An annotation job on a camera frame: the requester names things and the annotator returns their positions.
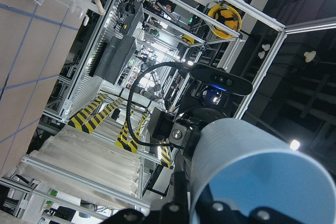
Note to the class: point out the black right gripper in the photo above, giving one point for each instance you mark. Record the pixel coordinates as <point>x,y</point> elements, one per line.
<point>200,106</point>

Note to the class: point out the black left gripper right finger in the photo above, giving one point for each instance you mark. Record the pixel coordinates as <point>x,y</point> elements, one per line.
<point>270,208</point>

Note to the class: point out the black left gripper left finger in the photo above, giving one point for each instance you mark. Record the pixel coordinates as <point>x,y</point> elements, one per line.
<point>174,211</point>

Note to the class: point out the light blue cup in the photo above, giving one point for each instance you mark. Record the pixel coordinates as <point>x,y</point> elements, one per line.
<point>250,168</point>

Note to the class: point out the yellow hard hat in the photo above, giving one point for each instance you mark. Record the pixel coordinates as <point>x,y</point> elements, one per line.
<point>188,39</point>
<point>226,15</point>

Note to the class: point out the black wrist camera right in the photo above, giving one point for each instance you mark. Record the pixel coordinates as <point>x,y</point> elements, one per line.
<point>219,78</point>

